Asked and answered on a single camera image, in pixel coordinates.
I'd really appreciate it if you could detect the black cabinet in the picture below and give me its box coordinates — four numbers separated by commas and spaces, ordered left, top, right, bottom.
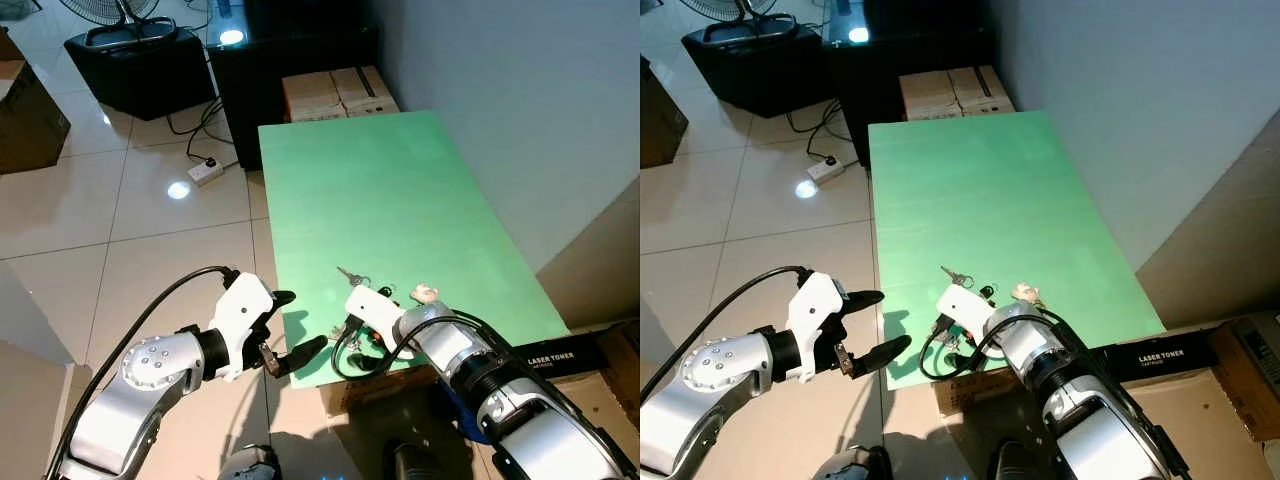
206, 0, 382, 173
821, 0, 997, 169

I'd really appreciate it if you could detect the green board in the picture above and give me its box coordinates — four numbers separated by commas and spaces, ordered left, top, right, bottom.
257, 109, 571, 391
867, 109, 1168, 392

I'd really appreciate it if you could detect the black right robot leg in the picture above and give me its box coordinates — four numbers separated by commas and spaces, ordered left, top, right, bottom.
384, 439, 448, 480
984, 439, 1043, 480

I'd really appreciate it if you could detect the black robot leg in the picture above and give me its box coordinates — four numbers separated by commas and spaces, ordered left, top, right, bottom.
384, 439, 448, 480
217, 444, 283, 480
814, 444, 893, 480
984, 439, 1043, 480

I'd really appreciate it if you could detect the dark brown cardboard box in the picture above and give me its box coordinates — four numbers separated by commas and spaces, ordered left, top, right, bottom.
0, 28, 73, 177
640, 55, 690, 170

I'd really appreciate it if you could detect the taped beige cardboard carton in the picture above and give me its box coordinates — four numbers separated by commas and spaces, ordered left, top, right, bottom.
281, 64, 402, 124
897, 64, 1017, 124

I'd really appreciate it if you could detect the black left robot leg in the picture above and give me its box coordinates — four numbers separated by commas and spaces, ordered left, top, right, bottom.
217, 444, 283, 480
814, 444, 893, 480

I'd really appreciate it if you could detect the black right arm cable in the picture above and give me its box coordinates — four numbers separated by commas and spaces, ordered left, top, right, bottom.
917, 308, 1106, 381
329, 308, 521, 381

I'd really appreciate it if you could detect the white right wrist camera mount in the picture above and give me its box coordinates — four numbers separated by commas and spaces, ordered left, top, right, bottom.
344, 284, 407, 347
936, 282, 998, 347

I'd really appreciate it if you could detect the black speaker box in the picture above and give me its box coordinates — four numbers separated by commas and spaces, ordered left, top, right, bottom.
64, 27, 218, 122
681, 24, 833, 120

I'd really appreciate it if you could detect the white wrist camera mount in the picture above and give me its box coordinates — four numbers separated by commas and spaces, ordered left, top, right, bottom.
213, 272, 277, 383
344, 284, 407, 347
786, 271, 851, 385
936, 282, 998, 347

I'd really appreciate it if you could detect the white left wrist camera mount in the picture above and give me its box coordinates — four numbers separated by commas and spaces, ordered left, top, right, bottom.
786, 271, 851, 385
213, 272, 277, 383

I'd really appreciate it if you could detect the black floor cable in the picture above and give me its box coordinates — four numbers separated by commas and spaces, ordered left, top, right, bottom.
785, 95, 859, 166
165, 95, 239, 171

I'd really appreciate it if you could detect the black standing fan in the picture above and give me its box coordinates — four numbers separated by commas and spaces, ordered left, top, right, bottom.
677, 0, 793, 47
57, 0, 182, 52

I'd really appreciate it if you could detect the black laser toner box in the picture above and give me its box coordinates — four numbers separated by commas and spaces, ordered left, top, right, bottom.
508, 333, 613, 381
1098, 338, 1223, 385

